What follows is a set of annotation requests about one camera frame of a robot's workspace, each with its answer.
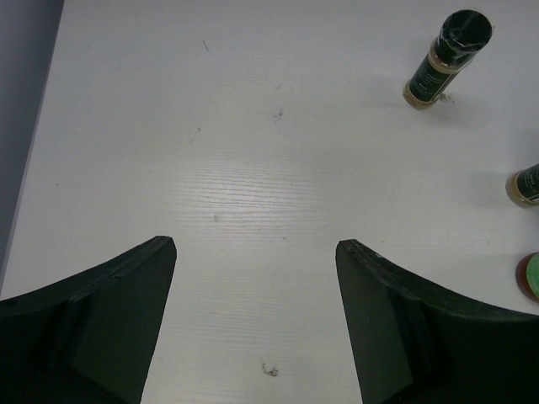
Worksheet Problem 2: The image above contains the sauce bottle yellow cap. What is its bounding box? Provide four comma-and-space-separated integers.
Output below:
515, 252, 538, 302

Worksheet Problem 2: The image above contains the middle spice jar black lid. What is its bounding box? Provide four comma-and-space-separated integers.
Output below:
505, 163, 539, 208

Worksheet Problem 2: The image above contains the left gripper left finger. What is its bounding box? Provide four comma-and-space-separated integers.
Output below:
1, 236, 177, 403

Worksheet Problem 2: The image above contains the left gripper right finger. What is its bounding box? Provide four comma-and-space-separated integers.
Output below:
335, 240, 538, 403

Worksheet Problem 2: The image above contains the spice jar black lid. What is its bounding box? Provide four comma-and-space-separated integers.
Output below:
401, 8, 494, 111
505, 163, 539, 208

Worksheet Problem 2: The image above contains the far spice jar black lid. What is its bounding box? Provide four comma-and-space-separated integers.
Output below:
401, 8, 494, 111

